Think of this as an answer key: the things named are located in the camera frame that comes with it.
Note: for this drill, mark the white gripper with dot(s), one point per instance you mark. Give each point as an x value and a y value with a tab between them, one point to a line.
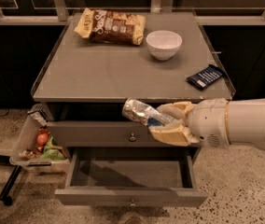
207	120

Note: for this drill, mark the silver blue redbull can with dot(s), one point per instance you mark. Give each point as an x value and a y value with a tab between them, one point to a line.
145	114

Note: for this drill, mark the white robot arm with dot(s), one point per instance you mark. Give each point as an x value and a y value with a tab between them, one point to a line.
245	122

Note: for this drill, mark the grey drawer cabinet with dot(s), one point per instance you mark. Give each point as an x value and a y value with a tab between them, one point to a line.
85	81

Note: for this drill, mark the open middle drawer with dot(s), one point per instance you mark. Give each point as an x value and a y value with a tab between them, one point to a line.
132	177

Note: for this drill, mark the closed top drawer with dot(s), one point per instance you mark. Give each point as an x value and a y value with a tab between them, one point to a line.
69	133

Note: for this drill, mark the white ceramic bowl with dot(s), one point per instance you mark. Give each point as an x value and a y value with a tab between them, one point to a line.
163	45

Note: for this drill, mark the brown chip bag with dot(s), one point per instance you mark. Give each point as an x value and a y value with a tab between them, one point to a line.
111	27

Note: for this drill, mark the green packet in bin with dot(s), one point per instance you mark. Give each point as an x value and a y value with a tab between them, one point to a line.
52	151

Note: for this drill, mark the clear plastic side bin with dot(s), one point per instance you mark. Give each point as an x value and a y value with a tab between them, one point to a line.
25	153

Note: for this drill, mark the black stand leg with wheel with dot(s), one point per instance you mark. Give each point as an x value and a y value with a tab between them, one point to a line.
5	198

